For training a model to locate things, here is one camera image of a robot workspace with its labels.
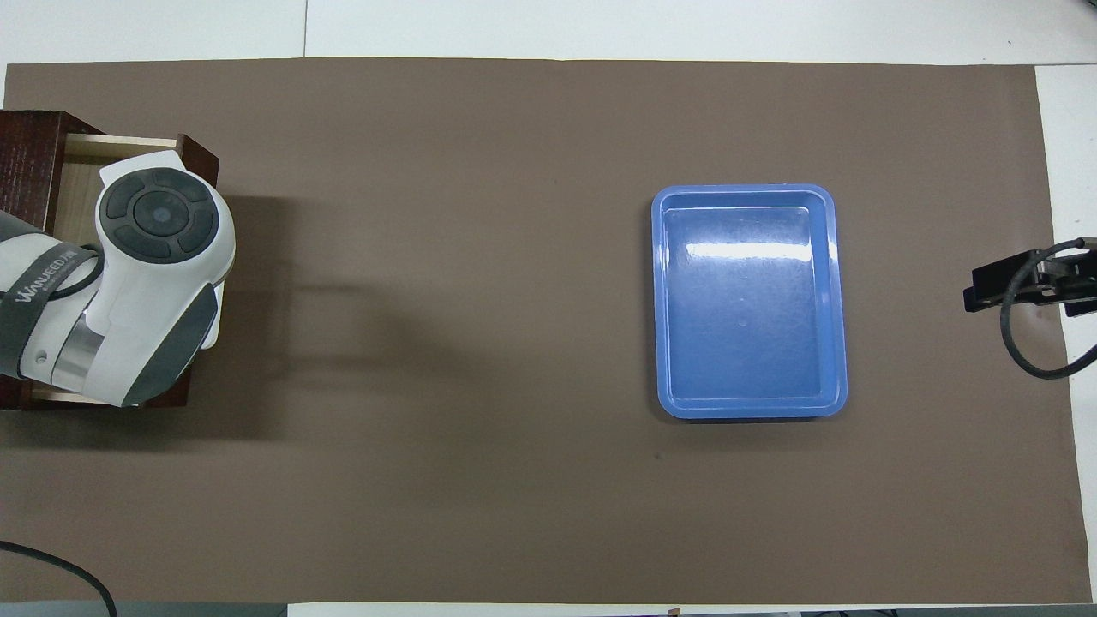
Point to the brown table mat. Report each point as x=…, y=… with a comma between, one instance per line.
x=480, y=343

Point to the dark wooden drawer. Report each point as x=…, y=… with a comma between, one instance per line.
x=197, y=154

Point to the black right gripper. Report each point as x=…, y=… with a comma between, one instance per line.
x=1071, y=270

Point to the dark wooden drawer cabinet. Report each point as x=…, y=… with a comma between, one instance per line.
x=26, y=163

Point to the blue plastic tray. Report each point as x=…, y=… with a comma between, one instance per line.
x=737, y=343

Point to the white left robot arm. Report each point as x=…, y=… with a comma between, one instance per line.
x=146, y=283

